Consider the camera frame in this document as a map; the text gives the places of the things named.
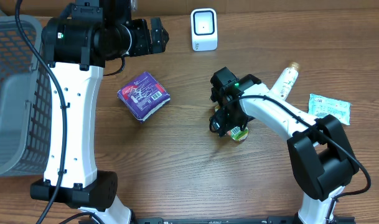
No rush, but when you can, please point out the white barcode scanner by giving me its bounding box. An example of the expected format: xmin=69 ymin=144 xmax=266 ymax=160
xmin=190 ymin=8 xmax=218 ymax=52

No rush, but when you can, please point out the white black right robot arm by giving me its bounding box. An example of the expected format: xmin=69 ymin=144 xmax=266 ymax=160
xmin=210 ymin=63 xmax=359 ymax=223

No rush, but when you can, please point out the purple Carefree pad pack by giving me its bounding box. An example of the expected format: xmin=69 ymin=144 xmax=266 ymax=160
xmin=117 ymin=72 xmax=171 ymax=123

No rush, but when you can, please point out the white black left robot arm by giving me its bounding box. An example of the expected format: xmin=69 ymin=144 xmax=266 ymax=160
xmin=30 ymin=1 xmax=169 ymax=223

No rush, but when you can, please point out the teal tissue packet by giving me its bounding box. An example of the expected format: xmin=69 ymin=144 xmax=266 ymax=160
xmin=308 ymin=93 xmax=352 ymax=126

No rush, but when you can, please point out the green tea drink carton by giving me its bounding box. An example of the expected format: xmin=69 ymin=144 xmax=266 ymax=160
xmin=210 ymin=105 xmax=249 ymax=142

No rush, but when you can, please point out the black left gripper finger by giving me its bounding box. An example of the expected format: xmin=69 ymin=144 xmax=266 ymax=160
xmin=152 ymin=40 xmax=168 ymax=54
xmin=151 ymin=17 xmax=169 ymax=42

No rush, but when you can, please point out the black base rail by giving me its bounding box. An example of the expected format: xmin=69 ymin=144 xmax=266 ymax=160
xmin=78 ymin=216 xmax=355 ymax=224

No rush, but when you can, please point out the grey plastic mesh basket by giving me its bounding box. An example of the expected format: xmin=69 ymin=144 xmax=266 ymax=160
xmin=0 ymin=16 xmax=52 ymax=176

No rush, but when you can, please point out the white tube gold cap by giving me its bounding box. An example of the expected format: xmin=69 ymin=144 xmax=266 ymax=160
xmin=270 ymin=62 xmax=300 ymax=101

